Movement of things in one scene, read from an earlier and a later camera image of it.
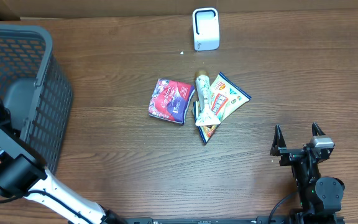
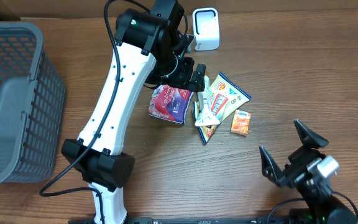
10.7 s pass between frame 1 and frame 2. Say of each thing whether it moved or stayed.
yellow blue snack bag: stayed
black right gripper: moved
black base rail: stayed
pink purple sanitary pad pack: stayed
